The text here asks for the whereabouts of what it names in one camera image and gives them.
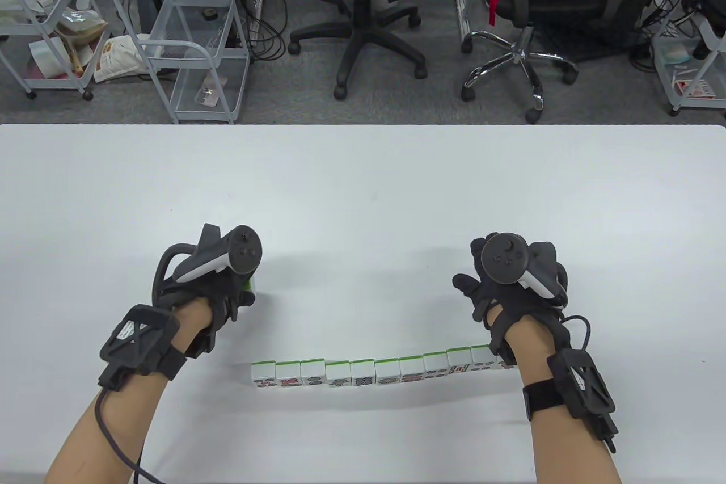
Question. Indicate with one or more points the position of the small clear packet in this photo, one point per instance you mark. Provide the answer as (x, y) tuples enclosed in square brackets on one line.
[(207, 95)]

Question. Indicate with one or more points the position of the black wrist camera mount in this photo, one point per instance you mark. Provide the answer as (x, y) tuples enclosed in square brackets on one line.
[(139, 345), (584, 387)]

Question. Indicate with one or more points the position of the person's left hand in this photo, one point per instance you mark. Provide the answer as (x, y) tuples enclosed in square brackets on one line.
[(221, 294)]

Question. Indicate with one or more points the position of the black glove wrist module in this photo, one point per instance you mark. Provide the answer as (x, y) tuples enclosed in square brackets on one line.
[(201, 342), (502, 350)]

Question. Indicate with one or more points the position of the person's left forearm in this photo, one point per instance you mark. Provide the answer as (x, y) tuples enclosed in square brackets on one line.
[(113, 421)]

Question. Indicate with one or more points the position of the clear plastic bag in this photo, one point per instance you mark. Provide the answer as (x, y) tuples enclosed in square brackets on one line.
[(79, 24)]

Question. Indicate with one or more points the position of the white pink flat box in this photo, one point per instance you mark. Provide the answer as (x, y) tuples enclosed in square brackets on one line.
[(45, 61)]

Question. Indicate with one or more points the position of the white power strip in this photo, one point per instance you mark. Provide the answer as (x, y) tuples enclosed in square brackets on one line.
[(258, 4)]

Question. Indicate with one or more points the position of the row of mahjong tiles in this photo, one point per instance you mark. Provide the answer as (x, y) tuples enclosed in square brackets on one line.
[(363, 373)]

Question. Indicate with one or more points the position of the person's right forearm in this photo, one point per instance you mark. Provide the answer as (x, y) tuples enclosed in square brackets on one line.
[(567, 438)]

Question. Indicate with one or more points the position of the black tape roll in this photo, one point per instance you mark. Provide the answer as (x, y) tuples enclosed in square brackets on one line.
[(211, 13)]

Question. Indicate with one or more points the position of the printed paper bag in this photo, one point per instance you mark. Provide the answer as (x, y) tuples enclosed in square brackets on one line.
[(119, 58)]

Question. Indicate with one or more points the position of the pale teal cloth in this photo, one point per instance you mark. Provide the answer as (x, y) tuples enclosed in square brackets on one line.
[(675, 54)]

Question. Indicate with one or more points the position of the person's right hand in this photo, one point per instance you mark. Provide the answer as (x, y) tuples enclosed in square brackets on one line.
[(499, 302)]

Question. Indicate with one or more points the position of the black white handheld controller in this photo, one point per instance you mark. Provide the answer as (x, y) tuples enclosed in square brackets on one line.
[(245, 250), (502, 257)]

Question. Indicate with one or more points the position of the green white mahjong tile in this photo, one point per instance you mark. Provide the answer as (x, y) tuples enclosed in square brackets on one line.
[(249, 288)]

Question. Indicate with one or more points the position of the red white box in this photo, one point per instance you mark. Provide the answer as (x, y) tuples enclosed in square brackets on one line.
[(695, 89)]

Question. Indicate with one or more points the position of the white metal cart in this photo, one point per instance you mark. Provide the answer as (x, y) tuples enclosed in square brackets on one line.
[(697, 104), (229, 92), (22, 29)]

